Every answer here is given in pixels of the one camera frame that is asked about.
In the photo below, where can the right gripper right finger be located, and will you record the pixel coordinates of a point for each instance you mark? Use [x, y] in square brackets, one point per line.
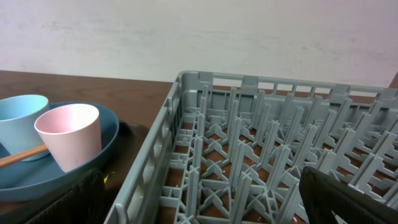
[324, 197]

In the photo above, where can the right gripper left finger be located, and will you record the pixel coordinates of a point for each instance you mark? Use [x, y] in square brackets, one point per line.
[80, 202]

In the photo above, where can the yellow green snack wrapper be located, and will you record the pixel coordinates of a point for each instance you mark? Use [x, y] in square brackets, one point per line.
[108, 176]

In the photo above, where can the grey dishwasher rack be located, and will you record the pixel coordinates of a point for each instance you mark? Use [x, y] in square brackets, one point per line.
[232, 149]

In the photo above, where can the dark blue plate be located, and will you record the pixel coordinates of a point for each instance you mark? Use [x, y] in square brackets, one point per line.
[30, 180]

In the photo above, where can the pink cup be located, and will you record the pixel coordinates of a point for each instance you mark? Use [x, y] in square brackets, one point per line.
[72, 134]

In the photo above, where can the right wooden chopstick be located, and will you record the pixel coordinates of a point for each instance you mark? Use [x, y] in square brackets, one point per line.
[6, 161]

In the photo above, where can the light blue cup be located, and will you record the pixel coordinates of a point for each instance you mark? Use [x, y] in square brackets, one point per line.
[18, 116]

